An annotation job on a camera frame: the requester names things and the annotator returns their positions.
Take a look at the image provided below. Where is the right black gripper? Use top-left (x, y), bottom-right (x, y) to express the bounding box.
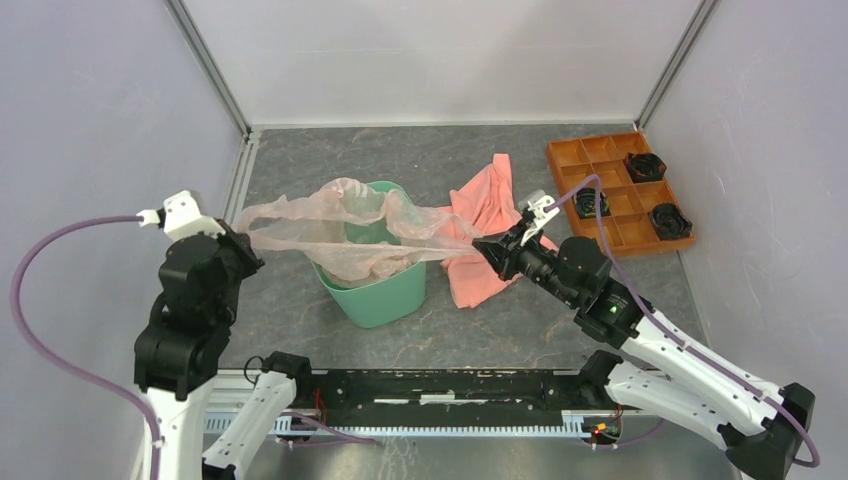
top-left (472, 216), bottom-right (580, 307)

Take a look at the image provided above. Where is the translucent pink plastic trash bag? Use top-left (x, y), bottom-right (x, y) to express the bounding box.
top-left (237, 178), bottom-right (482, 288)

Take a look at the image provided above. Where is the green plastic trash bin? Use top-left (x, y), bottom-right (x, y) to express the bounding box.
top-left (311, 181), bottom-right (427, 329)

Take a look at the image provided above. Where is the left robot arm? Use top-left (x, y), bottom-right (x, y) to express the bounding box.
top-left (134, 218), bottom-right (314, 479)

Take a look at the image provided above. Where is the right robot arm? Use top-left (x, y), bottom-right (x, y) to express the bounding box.
top-left (472, 231), bottom-right (815, 479)

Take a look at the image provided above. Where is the salmon pink cloth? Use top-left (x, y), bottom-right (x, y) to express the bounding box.
top-left (441, 153), bottom-right (520, 309)

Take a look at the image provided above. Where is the black green bag roll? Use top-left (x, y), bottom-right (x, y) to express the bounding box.
top-left (574, 187), bottom-right (611, 219)

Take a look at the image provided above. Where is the orange compartment tray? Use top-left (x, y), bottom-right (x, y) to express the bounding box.
top-left (546, 131), bottom-right (695, 257)

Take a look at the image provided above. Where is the black bag roll top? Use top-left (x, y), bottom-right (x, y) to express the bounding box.
top-left (624, 153), bottom-right (667, 184)

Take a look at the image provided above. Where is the black bag roll right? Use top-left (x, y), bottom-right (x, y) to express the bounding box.
top-left (649, 202), bottom-right (693, 241)

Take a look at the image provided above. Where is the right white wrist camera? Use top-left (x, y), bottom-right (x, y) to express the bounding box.
top-left (517, 190), bottom-right (560, 246)

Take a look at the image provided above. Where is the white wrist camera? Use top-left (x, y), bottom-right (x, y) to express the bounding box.
top-left (517, 190), bottom-right (560, 246)
top-left (137, 190), bottom-right (225, 242)

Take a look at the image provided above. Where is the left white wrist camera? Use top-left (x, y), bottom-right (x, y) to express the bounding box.
top-left (137, 190), bottom-right (225, 242)

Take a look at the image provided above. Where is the left corner aluminium post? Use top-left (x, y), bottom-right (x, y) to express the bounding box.
top-left (164, 0), bottom-right (252, 136)

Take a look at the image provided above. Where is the corner aluminium post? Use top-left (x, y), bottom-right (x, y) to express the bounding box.
top-left (164, 0), bottom-right (252, 136)
top-left (633, 0), bottom-right (721, 130)

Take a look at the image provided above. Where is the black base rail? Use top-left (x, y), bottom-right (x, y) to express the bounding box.
top-left (288, 369), bottom-right (627, 444)

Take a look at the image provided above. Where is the right corner aluminium post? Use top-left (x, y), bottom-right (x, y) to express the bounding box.
top-left (633, 0), bottom-right (721, 130)

